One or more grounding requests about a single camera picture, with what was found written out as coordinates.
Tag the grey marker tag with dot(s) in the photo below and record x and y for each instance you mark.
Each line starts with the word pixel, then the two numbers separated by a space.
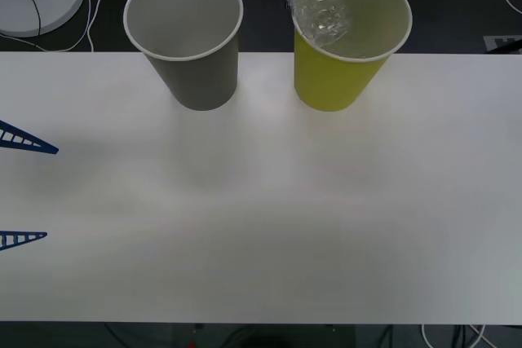
pixel 491 44

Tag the grey plastic waste bin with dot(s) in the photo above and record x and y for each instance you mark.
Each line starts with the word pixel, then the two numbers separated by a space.
pixel 204 79

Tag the yellow-green plastic waste bin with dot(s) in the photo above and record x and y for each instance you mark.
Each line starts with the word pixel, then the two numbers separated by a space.
pixel 326 79

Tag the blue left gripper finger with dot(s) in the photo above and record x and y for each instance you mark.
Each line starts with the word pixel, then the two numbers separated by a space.
pixel 16 139
pixel 12 239

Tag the clear bottle yellow-green cap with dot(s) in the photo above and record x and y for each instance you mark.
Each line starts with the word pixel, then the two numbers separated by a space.
pixel 322 18

